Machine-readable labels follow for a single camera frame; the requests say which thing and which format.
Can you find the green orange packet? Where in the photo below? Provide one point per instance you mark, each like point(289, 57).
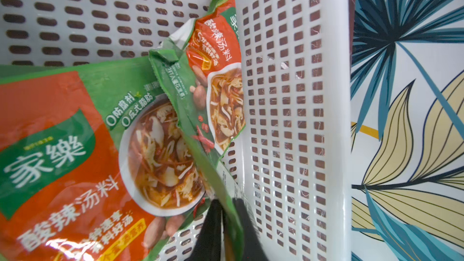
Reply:
point(199, 68)

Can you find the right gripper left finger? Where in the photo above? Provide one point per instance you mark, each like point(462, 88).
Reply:
point(209, 243)

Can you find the green red packet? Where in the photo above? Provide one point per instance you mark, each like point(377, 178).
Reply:
point(93, 165)

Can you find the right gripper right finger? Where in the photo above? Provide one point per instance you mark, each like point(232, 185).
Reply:
point(253, 250)

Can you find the white plastic basket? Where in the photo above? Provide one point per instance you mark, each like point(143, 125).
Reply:
point(292, 161)

